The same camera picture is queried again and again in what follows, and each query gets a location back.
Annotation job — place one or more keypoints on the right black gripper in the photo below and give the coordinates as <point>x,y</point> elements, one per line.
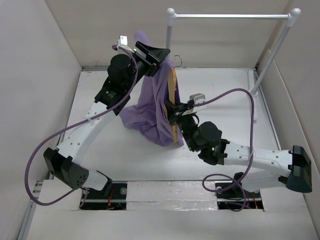
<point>177,112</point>

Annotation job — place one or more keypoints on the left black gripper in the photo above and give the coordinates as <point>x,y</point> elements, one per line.
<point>159,54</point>

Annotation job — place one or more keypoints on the wooden clothes hanger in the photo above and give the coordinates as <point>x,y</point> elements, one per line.
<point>170,93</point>

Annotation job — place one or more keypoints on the purple t shirt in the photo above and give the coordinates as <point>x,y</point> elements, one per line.
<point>148,116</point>

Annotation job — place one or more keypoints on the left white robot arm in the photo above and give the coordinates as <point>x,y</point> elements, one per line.
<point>125,70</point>

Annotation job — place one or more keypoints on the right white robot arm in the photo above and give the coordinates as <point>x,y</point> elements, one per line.
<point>289,168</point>

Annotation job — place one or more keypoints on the white metal clothes rack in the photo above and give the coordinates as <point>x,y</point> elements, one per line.
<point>225,40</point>

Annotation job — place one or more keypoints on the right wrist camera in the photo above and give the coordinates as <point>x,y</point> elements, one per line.
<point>194,100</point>

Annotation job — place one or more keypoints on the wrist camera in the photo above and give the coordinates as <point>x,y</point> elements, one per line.
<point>122,43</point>
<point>194,100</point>

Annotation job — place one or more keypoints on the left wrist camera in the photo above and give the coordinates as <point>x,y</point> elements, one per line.
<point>122,43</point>

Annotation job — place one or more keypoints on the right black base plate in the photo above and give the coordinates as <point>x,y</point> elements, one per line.
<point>233,200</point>

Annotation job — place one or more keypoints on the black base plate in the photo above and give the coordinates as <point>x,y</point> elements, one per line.
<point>233,200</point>
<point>115,200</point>

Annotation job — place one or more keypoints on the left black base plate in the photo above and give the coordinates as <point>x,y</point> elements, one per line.
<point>115,200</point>

